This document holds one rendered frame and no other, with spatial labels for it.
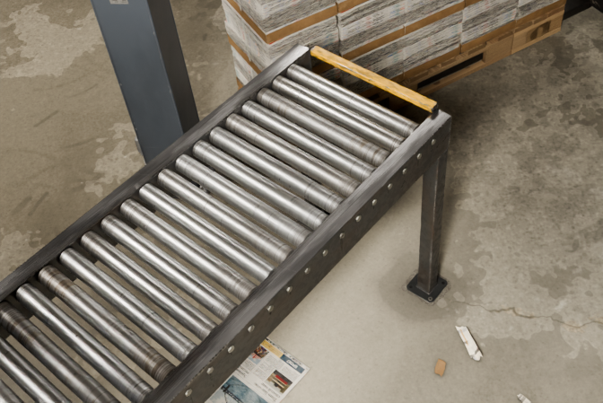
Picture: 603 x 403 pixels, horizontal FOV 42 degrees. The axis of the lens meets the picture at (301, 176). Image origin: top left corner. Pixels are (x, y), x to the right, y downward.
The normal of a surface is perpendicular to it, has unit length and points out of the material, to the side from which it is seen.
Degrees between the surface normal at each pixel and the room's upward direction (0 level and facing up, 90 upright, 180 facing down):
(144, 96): 90
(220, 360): 90
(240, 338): 90
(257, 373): 0
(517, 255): 0
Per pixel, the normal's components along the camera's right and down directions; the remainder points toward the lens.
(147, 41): -0.12, 0.75
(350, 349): -0.08, -0.66
